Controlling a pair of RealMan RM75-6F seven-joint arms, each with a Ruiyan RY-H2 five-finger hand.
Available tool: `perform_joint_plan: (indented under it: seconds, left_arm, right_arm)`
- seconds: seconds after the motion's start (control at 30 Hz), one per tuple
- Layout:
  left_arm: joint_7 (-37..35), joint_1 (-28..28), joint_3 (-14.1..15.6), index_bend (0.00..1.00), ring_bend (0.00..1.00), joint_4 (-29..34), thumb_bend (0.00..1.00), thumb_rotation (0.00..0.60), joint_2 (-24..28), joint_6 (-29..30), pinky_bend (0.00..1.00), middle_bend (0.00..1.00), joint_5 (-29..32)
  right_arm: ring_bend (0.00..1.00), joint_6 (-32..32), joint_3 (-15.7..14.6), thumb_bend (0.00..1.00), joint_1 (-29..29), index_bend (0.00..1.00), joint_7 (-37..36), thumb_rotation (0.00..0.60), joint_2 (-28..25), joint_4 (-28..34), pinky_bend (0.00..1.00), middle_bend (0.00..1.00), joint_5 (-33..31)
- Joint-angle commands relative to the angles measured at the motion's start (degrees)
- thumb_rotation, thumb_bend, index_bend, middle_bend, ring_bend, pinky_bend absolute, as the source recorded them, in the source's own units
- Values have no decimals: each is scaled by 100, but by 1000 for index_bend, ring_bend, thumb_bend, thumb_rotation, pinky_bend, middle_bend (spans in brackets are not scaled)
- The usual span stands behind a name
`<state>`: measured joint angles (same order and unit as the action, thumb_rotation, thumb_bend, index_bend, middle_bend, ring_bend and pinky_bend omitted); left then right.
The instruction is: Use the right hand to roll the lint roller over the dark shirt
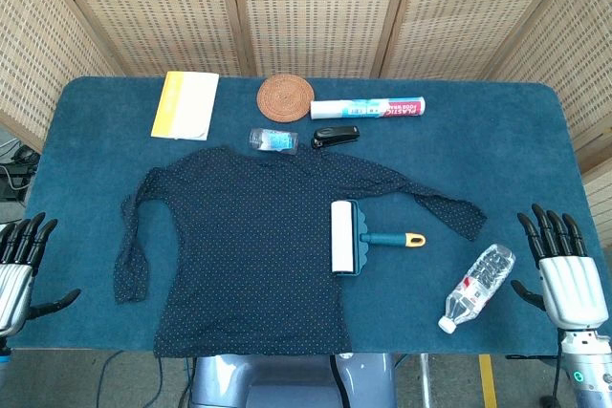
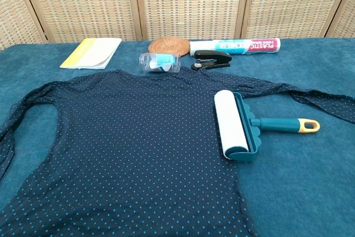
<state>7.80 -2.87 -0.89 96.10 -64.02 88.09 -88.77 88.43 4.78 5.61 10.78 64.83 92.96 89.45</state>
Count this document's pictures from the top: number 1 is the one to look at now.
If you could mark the small clear blue-label bottle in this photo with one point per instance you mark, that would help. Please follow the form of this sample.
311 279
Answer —
273 140

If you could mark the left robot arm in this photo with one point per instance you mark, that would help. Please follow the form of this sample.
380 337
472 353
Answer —
3 350

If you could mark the grey-blue robot torso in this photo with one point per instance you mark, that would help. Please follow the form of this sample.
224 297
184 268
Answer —
287 381

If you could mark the blue carpet table mat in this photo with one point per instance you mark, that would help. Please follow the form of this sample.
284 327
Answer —
86 164

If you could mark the clear plastic water bottle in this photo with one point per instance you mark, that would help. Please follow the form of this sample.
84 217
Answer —
478 284

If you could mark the round woven coaster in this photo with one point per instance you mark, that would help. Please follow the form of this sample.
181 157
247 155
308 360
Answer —
285 96

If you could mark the dark polka dot shirt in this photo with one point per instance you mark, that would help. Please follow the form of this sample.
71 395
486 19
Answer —
239 245

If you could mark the bamboo folding screen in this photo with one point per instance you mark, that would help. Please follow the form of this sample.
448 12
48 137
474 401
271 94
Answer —
315 6

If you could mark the black stapler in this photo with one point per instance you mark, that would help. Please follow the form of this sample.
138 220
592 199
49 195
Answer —
334 136

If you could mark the teal lint roller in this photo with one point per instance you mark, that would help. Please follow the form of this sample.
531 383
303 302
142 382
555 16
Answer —
343 236

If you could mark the plastic food wrap roll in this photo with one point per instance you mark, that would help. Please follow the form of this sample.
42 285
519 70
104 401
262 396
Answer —
368 107

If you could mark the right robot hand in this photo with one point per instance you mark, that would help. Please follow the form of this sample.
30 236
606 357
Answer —
571 284

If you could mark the yellow and white booklet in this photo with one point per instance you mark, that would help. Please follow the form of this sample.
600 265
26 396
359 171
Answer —
189 104

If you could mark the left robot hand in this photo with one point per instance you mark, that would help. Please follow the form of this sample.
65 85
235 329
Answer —
14 274

